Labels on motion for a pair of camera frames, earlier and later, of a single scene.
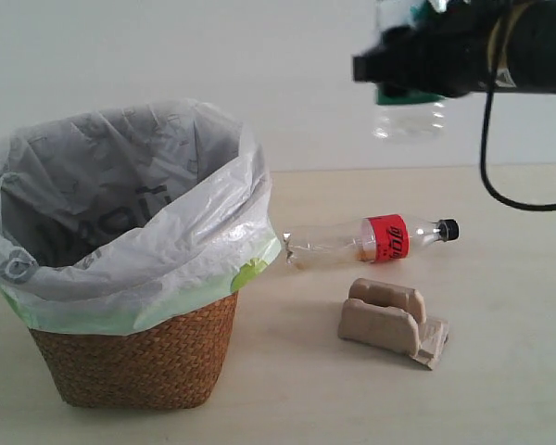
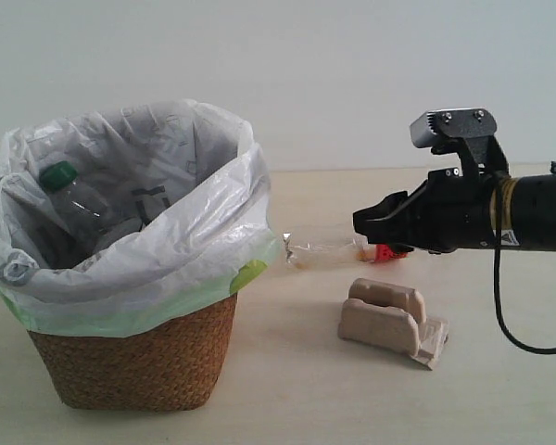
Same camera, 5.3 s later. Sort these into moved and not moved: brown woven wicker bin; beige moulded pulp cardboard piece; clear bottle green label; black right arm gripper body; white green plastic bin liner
Moved: black right arm gripper body; clear bottle green label
Not moved: brown woven wicker bin; white green plastic bin liner; beige moulded pulp cardboard piece
